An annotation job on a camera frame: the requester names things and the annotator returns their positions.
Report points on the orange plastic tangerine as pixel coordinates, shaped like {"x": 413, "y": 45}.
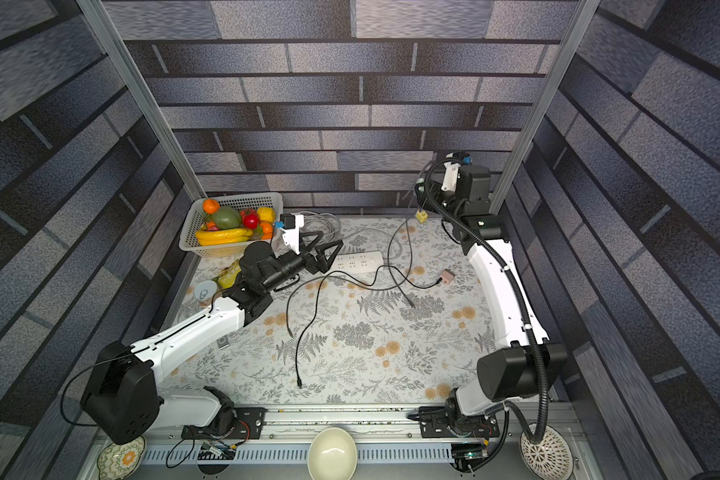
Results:
{"x": 210, "y": 206}

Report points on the cream ceramic bowl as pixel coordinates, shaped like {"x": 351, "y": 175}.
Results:
{"x": 332, "y": 455}

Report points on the white woven plate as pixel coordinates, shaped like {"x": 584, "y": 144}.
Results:
{"x": 551, "y": 459}

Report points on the pull-tab food can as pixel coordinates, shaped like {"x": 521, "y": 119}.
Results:
{"x": 205, "y": 292}

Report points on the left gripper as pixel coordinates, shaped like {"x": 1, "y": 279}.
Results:
{"x": 319, "y": 264}

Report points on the green plastic mango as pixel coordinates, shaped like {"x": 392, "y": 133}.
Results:
{"x": 226, "y": 217}

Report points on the yellow plastic banana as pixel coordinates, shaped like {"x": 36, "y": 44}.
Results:
{"x": 222, "y": 237}

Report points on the floral green dish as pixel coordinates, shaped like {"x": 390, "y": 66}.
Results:
{"x": 118, "y": 462}

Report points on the yellow corn chips bag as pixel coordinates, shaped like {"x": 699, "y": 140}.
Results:
{"x": 227, "y": 276}

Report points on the pink charger plug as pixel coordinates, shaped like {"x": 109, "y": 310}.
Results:
{"x": 446, "y": 277}

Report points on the yellow plastic corn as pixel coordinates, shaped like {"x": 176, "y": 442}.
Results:
{"x": 266, "y": 214}

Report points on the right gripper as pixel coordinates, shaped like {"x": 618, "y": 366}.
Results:
{"x": 435, "y": 166}

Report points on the white power strip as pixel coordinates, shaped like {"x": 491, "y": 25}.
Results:
{"x": 359, "y": 263}

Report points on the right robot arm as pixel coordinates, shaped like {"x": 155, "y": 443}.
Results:
{"x": 517, "y": 376}

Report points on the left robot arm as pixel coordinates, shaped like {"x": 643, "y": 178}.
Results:
{"x": 123, "y": 394}

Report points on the white plastic fruit basket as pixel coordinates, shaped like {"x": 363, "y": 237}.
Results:
{"x": 197, "y": 219}

